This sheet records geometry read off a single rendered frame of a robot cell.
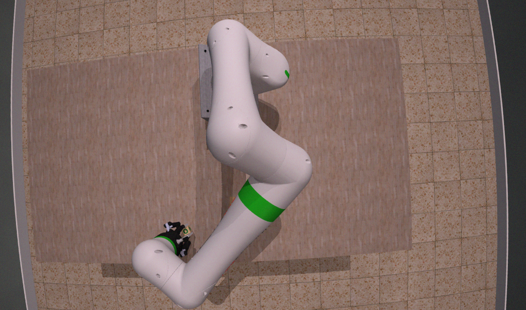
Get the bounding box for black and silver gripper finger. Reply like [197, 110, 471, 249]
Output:
[164, 222, 188, 234]
[180, 232, 193, 257]

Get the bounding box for tan block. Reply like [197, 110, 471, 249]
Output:
[182, 225, 192, 236]

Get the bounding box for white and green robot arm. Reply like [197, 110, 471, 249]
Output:
[132, 19, 312, 309]

